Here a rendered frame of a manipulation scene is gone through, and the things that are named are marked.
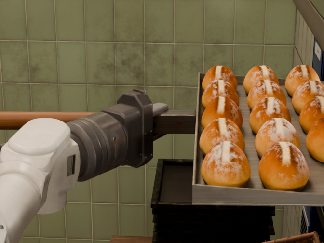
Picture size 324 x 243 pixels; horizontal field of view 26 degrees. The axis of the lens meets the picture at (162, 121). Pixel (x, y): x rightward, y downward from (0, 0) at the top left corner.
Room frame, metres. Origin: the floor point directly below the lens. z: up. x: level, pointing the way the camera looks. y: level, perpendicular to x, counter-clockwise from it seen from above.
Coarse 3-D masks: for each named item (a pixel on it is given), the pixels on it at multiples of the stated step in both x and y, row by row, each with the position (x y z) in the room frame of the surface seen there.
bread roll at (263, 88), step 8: (264, 80) 1.18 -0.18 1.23; (256, 88) 1.16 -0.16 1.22; (264, 88) 1.15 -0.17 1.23; (272, 88) 1.15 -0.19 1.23; (280, 88) 1.16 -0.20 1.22; (248, 96) 1.17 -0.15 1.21; (256, 96) 1.14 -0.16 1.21; (264, 96) 1.13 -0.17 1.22; (272, 96) 1.13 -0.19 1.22; (280, 96) 1.14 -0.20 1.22; (248, 104) 1.16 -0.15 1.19
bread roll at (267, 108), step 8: (256, 104) 1.07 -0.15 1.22; (264, 104) 1.05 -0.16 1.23; (272, 104) 1.05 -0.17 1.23; (280, 104) 1.05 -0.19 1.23; (256, 112) 1.05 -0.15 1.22; (264, 112) 1.04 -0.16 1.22; (272, 112) 1.03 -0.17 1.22; (280, 112) 1.03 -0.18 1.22; (288, 112) 1.06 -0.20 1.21; (256, 120) 1.04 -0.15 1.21; (264, 120) 1.03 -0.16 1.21; (288, 120) 1.04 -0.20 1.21; (256, 128) 1.03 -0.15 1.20
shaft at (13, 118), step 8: (0, 112) 1.09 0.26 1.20; (8, 112) 1.09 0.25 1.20; (16, 112) 1.09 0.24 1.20; (24, 112) 1.09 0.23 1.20; (32, 112) 1.09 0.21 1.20; (40, 112) 1.09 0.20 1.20; (48, 112) 1.09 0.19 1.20; (56, 112) 1.09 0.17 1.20; (64, 112) 1.09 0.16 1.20; (72, 112) 1.09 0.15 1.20; (80, 112) 1.09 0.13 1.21; (88, 112) 1.09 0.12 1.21; (0, 120) 1.08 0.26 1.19; (8, 120) 1.08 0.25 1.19; (16, 120) 1.08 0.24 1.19; (24, 120) 1.08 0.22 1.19; (64, 120) 1.07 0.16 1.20; (72, 120) 1.07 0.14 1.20; (0, 128) 1.08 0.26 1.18; (8, 128) 1.08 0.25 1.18; (16, 128) 1.08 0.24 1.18
